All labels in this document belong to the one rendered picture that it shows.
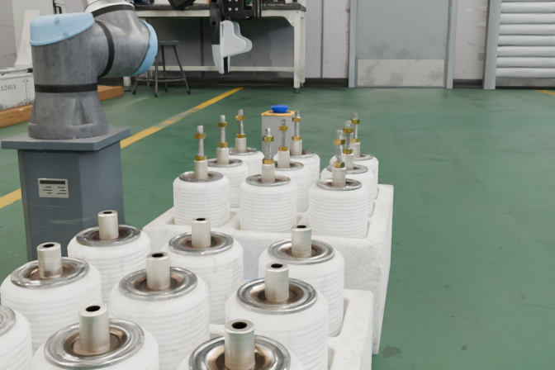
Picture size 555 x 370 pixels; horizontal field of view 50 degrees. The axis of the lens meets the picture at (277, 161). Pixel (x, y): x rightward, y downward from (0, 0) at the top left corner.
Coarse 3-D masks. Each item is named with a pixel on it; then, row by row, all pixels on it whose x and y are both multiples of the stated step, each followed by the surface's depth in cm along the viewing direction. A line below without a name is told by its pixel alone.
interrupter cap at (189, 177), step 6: (180, 174) 102; (186, 174) 103; (192, 174) 103; (210, 174) 103; (216, 174) 103; (222, 174) 102; (186, 180) 99; (192, 180) 98; (198, 180) 98; (204, 180) 98; (210, 180) 99; (216, 180) 100
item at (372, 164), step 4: (332, 160) 118; (368, 160) 116; (372, 160) 117; (376, 160) 118; (364, 164) 115; (368, 164) 115; (372, 164) 116; (376, 164) 117; (368, 168) 115; (372, 168) 116; (376, 168) 117; (372, 172) 116; (376, 172) 117; (376, 176) 118; (376, 180) 118; (376, 184) 118; (376, 188) 118; (372, 192) 117; (376, 192) 118; (376, 196) 119
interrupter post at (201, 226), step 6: (192, 222) 68; (198, 222) 67; (204, 222) 68; (210, 222) 68; (192, 228) 68; (198, 228) 68; (204, 228) 68; (210, 228) 68; (192, 234) 68; (198, 234) 68; (204, 234) 68; (210, 234) 69; (192, 240) 68; (198, 240) 68; (204, 240) 68; (210, 240) 69; (198, 246) 68; (204, 246) 68
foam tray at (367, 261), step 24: (384, 192) 120; (168, 216) 104; (384, 216) 104; (168, 240) 97; (240, 240) 94; (264, 240) 93; (336, 240) 91; (360, 240) 91; (384, 240) 96; (360, 264) 90; (384, 264) 100; (360, 288) 91; (384, 288) 105
